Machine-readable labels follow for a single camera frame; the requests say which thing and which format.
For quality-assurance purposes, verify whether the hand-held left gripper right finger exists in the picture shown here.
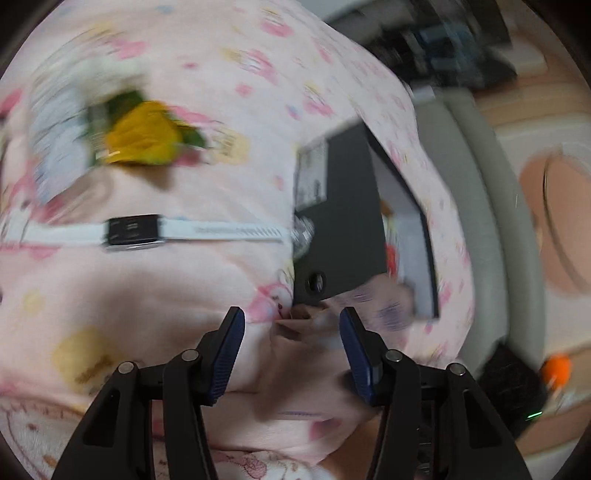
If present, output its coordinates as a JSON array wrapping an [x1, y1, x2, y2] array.
[[338, 307, 532, 480]]

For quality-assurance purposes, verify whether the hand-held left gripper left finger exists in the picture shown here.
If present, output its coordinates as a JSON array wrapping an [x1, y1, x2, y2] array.
[[51, 306, 246, 480]]

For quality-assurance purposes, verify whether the dark grey storage box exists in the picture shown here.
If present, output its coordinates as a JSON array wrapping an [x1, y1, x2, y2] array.
[[292, 117, 440, 320]]

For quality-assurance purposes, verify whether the orange plush toy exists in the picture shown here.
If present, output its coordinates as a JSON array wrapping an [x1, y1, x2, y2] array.
[[540, 353, 573, 388]]

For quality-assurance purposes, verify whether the clear plastic wrap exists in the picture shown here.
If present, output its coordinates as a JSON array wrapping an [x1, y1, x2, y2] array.
[[291, 217, 317, 259]]

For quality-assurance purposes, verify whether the fluffy pink printed fabric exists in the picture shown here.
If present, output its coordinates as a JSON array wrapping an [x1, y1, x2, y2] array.
[[0, 394, 324, 480]]

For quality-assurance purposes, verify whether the yellow green snack packet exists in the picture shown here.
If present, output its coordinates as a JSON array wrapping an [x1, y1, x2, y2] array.
[[90, 90, 208, 167]]

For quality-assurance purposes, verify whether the beige patterned rug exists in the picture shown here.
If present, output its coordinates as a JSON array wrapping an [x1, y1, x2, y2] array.
[[475, 28, 591, 462]]

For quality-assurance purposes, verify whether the pale blue packet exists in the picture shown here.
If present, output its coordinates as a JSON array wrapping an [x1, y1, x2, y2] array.
[[28, 85, 95, 204]]

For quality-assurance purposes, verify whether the pink printed blanket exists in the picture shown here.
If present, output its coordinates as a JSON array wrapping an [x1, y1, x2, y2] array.
[[0, 0, 476, 467]]

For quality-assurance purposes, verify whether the dark cluttered shelf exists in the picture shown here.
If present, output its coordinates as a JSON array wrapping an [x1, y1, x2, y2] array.
[[365, 0, 518, 88]]

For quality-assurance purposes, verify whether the grey padded bed frame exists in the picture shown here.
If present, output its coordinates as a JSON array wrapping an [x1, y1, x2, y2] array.
[[413, 88, 550, 370]]

